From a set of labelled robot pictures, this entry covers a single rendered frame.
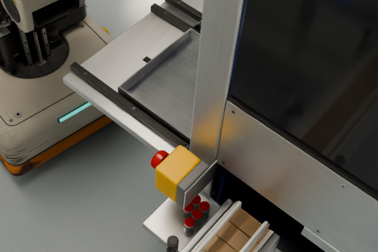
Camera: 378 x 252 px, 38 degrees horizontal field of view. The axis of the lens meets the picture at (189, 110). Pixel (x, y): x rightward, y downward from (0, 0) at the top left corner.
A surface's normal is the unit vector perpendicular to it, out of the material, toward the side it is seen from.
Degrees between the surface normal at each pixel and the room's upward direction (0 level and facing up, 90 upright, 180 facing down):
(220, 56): 90
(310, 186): 90
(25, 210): 0
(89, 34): 0
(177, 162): 0
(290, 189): 90
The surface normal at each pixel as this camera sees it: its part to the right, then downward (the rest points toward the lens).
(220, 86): -0.64, 0.59
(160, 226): 0.05, -0.61
